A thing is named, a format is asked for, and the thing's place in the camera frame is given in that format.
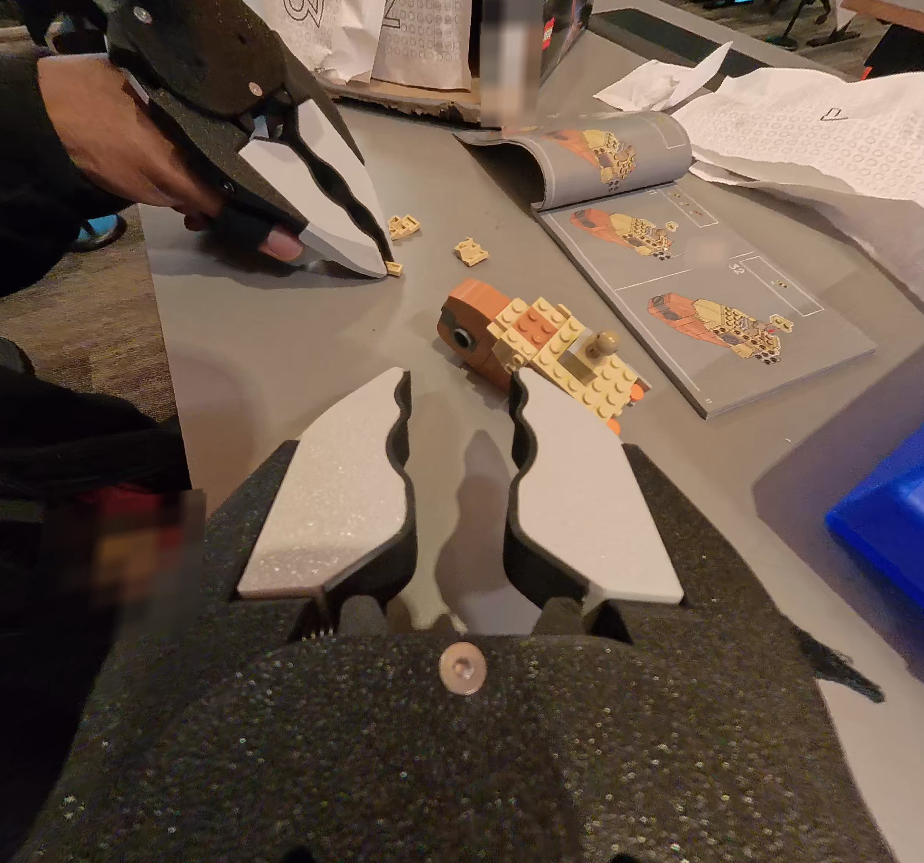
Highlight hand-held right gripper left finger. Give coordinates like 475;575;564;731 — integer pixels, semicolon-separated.
236;368;420;601

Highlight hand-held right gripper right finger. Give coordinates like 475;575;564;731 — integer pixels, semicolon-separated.
502;368;686;611

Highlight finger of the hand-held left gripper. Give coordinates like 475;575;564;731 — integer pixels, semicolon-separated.
237;135;394;281
285;98;397;273

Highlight tan and brown brick model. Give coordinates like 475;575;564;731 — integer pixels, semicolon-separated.
436;277;652;438

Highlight grey instruction booklet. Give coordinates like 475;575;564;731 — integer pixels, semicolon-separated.
455;108;878;420

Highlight blue storage bin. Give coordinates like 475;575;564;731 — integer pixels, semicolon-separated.
824;421;924;610

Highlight person's left forearm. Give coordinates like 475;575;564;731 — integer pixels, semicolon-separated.
0;26;116;298

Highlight grey desk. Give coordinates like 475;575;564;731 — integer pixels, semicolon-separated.
137;0;924;863

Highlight person's left hand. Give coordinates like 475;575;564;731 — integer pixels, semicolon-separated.
36;53;306;262

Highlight brown cardboard piece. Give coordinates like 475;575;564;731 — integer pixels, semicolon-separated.
318;75;483;128

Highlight white numbered paper bag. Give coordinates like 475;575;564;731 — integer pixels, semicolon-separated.
370;0;475;91
257;0;399;84

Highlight small blue object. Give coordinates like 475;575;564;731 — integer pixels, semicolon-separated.
78;212;122;252

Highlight person's dark clothing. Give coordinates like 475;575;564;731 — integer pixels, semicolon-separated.
0;336;206;863

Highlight torn white paper bag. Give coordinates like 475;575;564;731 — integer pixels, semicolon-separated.
592;41;735;115

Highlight white circle-print paper bag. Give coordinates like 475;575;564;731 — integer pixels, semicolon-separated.
671;67;924;283

